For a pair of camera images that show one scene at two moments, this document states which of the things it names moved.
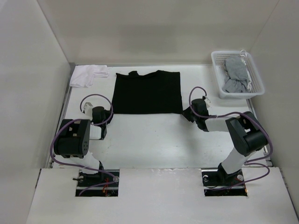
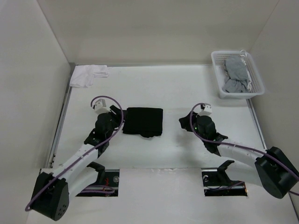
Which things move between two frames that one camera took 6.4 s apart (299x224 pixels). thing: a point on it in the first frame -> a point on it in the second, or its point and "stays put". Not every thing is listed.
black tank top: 156,92 -> 146,121
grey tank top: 237,76 stays put
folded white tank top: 83,75 stays put
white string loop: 245,54 stays put
